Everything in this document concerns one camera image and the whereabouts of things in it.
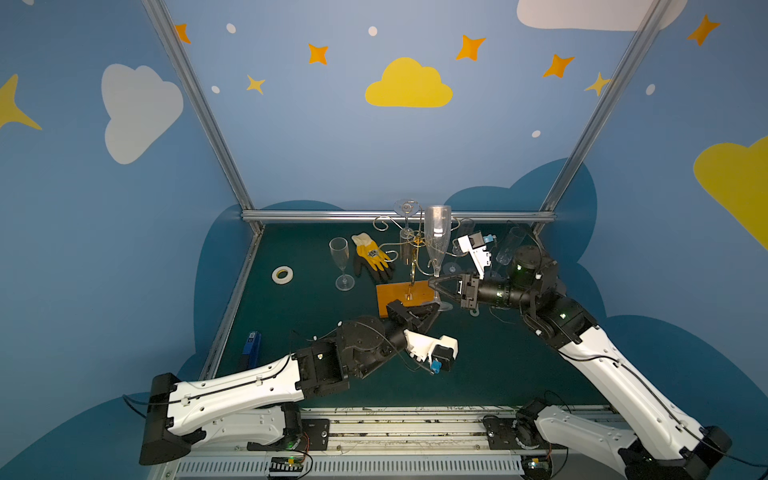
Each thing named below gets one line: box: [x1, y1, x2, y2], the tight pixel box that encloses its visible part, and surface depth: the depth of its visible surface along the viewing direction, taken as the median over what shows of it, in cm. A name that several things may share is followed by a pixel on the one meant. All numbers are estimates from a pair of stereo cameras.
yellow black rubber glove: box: [351, 233, 395, 281], surface depth 110 cm
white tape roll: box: [272, 266, 294, 285], surface depth 107 cm
